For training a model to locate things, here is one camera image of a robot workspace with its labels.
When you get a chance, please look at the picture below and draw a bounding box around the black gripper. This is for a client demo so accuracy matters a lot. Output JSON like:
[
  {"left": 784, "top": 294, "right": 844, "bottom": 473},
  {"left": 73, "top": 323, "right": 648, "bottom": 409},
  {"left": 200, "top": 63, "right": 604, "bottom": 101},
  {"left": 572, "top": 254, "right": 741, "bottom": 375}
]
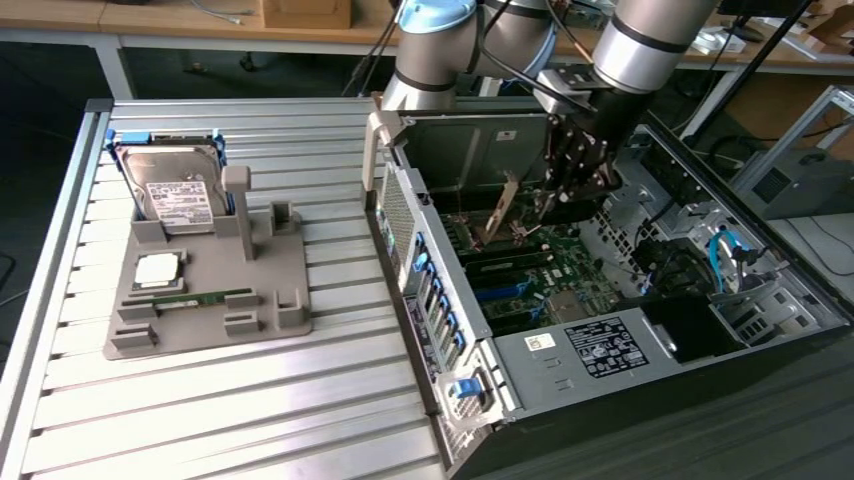
[{"left": 543, "top": 84, "right": 653, "bottom": 202}]

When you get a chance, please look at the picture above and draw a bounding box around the graphics card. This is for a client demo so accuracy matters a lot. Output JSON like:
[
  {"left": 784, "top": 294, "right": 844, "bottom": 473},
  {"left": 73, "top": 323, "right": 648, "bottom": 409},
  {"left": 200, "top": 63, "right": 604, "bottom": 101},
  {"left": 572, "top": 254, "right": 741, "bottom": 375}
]
[{"left": 480, "top": 171, "right": 599, "bottom": 247}]

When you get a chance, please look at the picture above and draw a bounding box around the white box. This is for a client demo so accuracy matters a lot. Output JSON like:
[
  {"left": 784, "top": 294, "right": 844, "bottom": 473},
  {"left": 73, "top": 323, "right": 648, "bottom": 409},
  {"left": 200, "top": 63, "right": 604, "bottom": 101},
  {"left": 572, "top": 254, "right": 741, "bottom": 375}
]
[{"left": 692, "top": 28, "right": 745, "bottom": 55}]

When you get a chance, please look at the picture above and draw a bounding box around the open black PC case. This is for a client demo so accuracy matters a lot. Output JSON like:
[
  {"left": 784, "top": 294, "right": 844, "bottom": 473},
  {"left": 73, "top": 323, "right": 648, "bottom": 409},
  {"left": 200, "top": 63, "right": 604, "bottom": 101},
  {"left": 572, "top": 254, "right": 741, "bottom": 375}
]
[{"left": 361, "top": 96, "right": 854, "bottom": 480}]

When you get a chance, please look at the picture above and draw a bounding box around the black stand pole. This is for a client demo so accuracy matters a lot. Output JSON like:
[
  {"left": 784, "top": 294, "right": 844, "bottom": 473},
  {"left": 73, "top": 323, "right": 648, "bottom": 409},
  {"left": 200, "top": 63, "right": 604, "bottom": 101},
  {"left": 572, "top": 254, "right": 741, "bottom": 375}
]
[{"left": 677, "top": 0, "right": 820, "bottom": 142}]

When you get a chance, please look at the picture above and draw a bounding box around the grey machine housing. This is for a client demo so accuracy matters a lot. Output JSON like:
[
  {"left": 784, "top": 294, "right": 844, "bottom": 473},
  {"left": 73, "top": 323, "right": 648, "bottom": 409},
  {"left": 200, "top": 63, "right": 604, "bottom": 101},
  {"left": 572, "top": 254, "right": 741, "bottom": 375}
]
[{"left": 729, "top": 147, "right": 854, "bottom": 221}]

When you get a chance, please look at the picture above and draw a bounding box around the black monitor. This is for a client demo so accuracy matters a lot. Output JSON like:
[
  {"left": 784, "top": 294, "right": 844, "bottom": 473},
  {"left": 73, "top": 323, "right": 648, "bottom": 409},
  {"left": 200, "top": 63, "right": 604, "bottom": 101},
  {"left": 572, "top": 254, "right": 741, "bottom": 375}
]
[{"left": 719, "top": 0, "right": 812, "bottom": 42}]

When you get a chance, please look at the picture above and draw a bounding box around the green motherboard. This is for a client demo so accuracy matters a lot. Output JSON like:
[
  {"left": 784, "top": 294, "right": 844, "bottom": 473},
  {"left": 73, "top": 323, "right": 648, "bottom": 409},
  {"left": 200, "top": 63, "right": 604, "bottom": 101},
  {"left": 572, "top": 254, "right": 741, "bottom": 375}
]
[{"left": 436, "top": 187, "right": 635, "bottom": 336}]

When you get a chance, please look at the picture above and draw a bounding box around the black RAM slot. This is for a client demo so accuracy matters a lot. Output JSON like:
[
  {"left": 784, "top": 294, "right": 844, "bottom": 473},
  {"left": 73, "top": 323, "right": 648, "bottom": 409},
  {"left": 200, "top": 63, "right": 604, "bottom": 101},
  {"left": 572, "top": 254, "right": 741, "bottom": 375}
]
[
  {"left": 465, "top": 262, "right": 559, "bottom": 279},
  {"left": 461, "top": 251, "right": 555, "bottom": 266}
]

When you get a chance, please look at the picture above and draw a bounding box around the wooden desk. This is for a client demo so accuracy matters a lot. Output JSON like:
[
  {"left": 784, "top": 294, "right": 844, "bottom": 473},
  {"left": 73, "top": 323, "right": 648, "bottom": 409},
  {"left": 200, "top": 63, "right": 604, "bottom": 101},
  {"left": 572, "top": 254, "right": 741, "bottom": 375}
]
[
  {"left": 0, "top": 0, "right": 401, "bottom": 100},
  {"left": 549, "top": 0, "right": 854, "bottom": 141}
]

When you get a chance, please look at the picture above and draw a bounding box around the chipset heatsink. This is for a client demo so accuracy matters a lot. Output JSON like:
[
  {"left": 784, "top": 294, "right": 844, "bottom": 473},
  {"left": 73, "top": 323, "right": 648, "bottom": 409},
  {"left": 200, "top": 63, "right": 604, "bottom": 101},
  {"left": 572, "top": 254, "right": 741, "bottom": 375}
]
[{"left": 545, "top": 291, "right": 589, "bottom": 322}]

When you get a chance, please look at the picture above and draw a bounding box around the blue expansion slot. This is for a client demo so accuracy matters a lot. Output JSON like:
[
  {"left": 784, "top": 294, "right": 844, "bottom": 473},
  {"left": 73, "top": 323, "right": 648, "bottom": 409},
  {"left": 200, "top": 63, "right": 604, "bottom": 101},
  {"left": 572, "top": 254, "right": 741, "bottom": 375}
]
[{"left": 476, "top": 283, "right": 535, "bottom": 302}]

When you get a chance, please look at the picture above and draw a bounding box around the cardboard box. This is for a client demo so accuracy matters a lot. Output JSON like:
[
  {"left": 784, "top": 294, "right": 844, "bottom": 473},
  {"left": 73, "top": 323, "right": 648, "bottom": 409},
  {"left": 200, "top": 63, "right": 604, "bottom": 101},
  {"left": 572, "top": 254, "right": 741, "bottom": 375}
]
[{"left": 262, "top": 0, "right": 352, "bottom": 29}]

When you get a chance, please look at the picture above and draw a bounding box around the grey power supply unit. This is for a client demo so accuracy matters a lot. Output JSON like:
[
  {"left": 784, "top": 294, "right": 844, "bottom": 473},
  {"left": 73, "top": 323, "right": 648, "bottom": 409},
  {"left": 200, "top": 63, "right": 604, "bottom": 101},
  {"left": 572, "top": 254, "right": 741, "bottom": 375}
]
[{"left": 489, "top": 309, "right": 675, "bottom": 416}]

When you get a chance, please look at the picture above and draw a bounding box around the hard disk with blue carrier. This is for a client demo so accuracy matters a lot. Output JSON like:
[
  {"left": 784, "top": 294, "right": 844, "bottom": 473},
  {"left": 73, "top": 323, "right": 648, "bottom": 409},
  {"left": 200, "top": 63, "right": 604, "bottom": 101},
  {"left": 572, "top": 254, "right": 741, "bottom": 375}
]
[{"left": 104, "top": 128, "right": 229, "bottom": 236}]

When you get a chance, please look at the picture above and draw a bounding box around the green RAM stick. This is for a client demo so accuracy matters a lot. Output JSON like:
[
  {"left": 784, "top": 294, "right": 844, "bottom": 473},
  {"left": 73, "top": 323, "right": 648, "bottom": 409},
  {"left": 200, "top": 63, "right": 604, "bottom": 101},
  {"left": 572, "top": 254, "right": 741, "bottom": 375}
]
[{"left": 138, "top": 289, "right": 253, "bottom": 307}]

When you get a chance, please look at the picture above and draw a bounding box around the grey parts rack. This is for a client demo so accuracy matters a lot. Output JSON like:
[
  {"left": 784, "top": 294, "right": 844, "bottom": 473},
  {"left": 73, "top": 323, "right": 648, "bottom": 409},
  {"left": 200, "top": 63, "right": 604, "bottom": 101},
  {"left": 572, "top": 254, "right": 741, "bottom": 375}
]
[{"left": 102, "top": 164, "right": 314, "bottom": 362}]

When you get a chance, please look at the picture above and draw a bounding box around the silver CPU chip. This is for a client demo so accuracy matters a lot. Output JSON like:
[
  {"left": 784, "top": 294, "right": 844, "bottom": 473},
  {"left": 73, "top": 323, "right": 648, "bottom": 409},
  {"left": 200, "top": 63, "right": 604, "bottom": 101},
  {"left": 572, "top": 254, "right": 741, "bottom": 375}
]
[{"left": 130, "top": 252, "right": 186, "bottom": 291}]

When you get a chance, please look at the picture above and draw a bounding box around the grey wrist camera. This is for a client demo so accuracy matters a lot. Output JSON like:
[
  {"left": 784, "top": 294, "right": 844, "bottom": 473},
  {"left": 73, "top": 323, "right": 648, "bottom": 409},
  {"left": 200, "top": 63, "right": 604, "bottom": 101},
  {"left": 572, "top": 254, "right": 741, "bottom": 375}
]
[{"left": 535, "top": 66, "right": 599, "bottom": 115}]

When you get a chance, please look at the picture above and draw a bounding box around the aluminium profile frame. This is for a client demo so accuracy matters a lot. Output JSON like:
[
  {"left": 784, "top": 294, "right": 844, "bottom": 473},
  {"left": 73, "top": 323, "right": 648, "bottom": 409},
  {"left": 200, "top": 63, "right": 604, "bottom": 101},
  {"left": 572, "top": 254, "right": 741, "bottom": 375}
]
[{"left": 786, "top": 83, "right": 854, "bottom": 151}]

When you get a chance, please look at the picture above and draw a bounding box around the blue wire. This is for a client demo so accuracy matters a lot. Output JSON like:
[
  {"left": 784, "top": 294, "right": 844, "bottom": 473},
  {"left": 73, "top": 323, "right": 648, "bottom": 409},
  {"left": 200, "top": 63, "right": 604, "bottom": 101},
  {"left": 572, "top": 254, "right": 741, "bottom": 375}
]
[{"left": 705, "top": 227, "right": 743, "bottom": 296}]

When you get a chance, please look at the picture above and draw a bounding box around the beige case handle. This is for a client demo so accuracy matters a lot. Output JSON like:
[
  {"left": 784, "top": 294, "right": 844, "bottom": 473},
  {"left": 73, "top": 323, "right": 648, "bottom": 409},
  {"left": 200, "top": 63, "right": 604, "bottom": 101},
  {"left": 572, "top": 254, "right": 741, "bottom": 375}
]
[{"left": 363, "top": 110, "right": 405, "bottom": 192}]

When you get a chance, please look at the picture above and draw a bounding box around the grey wire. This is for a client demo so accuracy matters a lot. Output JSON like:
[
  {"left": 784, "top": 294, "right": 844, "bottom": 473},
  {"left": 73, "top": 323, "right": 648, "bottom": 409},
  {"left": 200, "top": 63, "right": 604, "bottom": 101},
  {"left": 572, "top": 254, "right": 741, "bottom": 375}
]
[{"left": 709, "top": 277, "right": 782, "bottom": 307}]

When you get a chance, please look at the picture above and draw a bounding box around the light grey cable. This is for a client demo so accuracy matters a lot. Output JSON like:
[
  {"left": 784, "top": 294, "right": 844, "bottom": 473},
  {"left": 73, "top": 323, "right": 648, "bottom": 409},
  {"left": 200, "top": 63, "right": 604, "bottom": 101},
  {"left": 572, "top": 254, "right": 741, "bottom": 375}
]
[{"left": 189, "top": 0, "right": 258, "bottom": 24}]

